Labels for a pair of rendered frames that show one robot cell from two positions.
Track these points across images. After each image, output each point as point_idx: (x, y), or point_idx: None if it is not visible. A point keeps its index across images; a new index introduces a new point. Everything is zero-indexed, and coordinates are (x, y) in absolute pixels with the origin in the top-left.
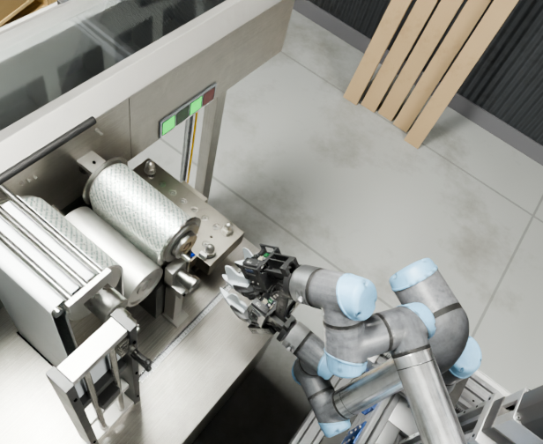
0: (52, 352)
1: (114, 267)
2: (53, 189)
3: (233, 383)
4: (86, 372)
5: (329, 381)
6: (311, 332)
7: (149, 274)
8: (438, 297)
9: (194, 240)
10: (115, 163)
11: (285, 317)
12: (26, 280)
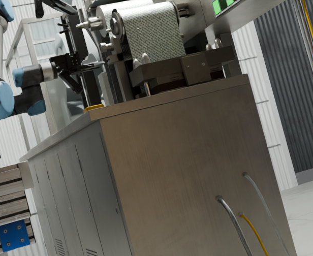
0: None
1: (101, 9)
2: (180, 21)
3: (70, 127)
4: (63, 16)
5: (16, 97)
6: (38, 65)
7: (112, 36)
8: None
9: (114, 26)
10: (170, 2)
11: (36, 17)
12: (104, 4)
